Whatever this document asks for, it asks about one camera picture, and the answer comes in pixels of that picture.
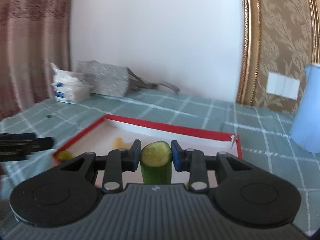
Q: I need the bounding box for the dark green cucumber piece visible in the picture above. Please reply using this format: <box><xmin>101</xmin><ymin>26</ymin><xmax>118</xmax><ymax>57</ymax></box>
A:
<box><xmin>140</xmin><ymin>141</ymin><xmax>172</xmax><ymax>184</ymax></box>

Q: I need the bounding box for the green tomato at box corner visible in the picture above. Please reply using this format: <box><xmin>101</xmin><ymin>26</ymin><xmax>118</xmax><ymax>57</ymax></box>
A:
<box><xmin>56</xmin><ymin>151</ymin><xmax>73</xmax><ymax>163</ymax></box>

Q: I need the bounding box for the green checked table cloth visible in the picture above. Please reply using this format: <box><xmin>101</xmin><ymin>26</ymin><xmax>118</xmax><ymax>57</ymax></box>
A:
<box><xmin>1</xmin><ymin>90</ymin><xmax>319</xmax><ymax>235</ymax></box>

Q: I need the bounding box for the yellow fruit wedge in box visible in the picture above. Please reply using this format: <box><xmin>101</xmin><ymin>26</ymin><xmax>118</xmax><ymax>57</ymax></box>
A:
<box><xmin>113</xmin><ymin>138</ymin><xmax>128</xmax><ymax>150</ymax></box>

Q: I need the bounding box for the tissue pack with cat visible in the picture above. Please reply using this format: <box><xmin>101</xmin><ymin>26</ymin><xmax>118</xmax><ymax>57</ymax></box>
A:
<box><xmin>50</xmin><ymin>63</ymin><xmax>92</xmax><ymax>104</ymax></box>

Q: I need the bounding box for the light blue electric kettle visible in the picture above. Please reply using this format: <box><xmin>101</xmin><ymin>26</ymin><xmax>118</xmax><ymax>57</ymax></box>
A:
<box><xmin>290</xmin><ymin>63</ymin><xmax>320</xmax><ymax>154</ymax></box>

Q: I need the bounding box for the red shallow cardboard box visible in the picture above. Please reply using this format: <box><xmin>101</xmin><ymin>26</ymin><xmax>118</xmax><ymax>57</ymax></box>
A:
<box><xmin>51</xmin><ymin>113</ymin><xmax>243</xmax><ymax>189</ymax></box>

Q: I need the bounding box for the grey patterned paper bag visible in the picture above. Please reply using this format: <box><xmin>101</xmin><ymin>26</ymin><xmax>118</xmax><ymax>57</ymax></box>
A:
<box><xmin>75</xmin><ymin>61</ymin><xmax>180</xmax><ymax>97</ymax></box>

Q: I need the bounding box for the pink patterned curtain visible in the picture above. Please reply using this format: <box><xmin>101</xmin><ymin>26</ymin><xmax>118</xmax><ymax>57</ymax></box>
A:
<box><xmin>1</xmin><ymin>0</ymin><xmax>71</xmax><ymax>119</ymax></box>

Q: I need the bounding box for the white wall switch plate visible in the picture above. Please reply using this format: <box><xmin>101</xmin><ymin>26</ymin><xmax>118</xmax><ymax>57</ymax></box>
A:
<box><xmin>266</xmin><ymin>72</ymin><xmax>300</xmax><ymax>100</ymax></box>

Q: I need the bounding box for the gold picture frame moulding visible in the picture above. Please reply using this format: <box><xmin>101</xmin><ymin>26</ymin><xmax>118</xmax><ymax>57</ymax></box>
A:
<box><xmin>236</xmin><ymin>0</ymin><xmax>261</xmax><ymax>105</ymax></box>

